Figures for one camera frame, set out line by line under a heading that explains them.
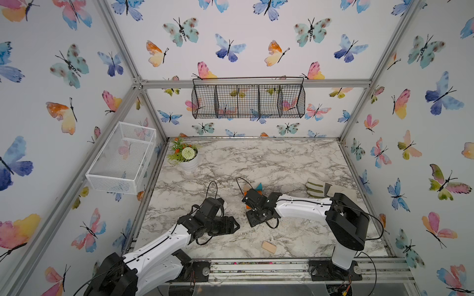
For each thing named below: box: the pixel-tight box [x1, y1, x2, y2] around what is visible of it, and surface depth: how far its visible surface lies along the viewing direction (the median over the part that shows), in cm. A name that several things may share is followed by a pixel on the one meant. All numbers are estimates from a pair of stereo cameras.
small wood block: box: [261, 240, 277, 255], surface depth 82 cm
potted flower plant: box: [167, 136, 199, 173], surface depth 95 cm
